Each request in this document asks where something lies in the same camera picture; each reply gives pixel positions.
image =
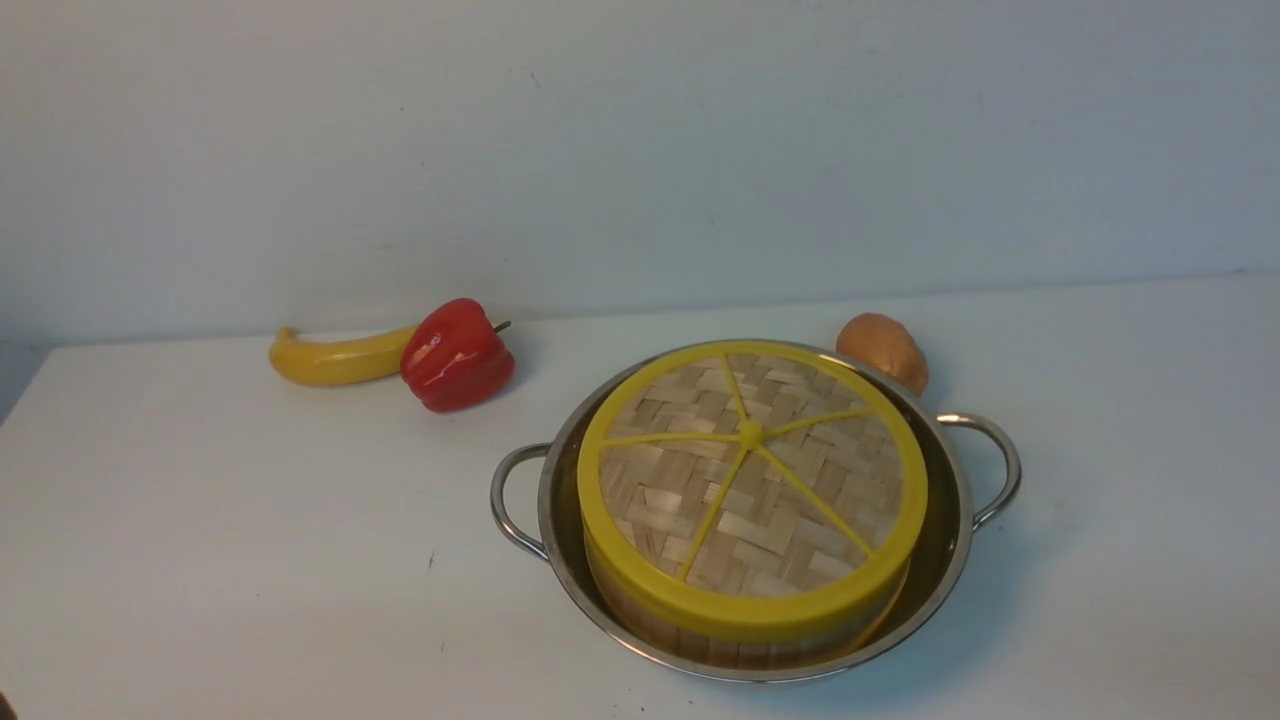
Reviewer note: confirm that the woven bamboo steamer lid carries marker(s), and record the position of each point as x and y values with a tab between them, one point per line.
750	492

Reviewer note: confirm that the bamboo steamer basket yellow rim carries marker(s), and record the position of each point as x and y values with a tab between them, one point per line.
812	648

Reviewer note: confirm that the red plastic bell pepper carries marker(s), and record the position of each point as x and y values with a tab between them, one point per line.
457	358

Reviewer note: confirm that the brown potato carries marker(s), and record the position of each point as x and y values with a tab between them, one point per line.
880	341

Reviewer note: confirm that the yellow plastic banana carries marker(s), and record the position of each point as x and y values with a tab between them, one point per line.
338	363

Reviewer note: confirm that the stainless steel two-handled pot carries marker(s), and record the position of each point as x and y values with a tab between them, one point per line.
973	472

